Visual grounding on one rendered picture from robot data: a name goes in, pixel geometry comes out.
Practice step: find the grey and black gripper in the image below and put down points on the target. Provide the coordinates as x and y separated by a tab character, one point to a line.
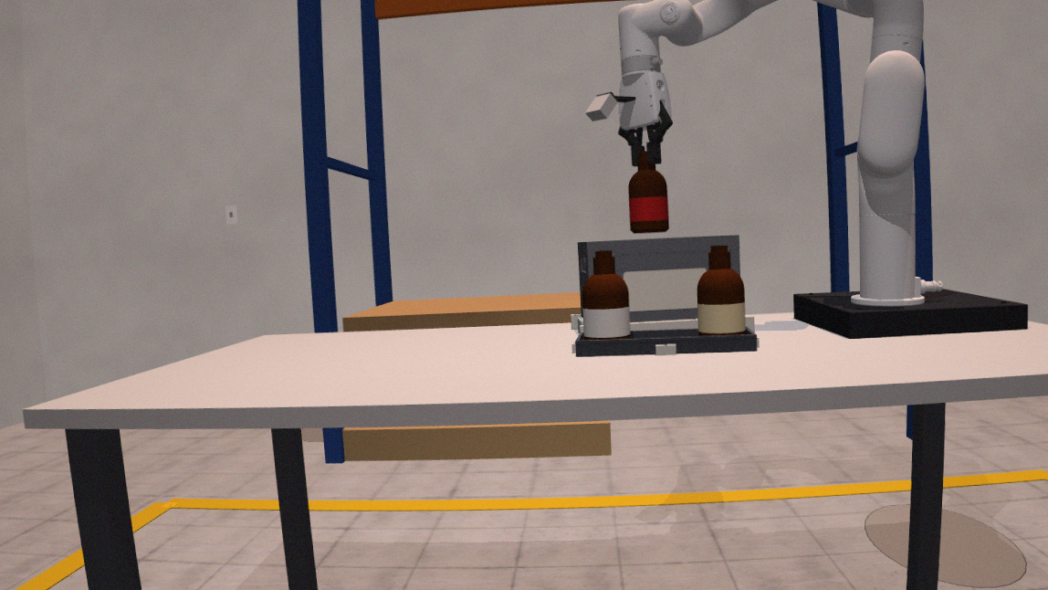
650	98

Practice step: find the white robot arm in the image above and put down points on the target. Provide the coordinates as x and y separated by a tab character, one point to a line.
889	126

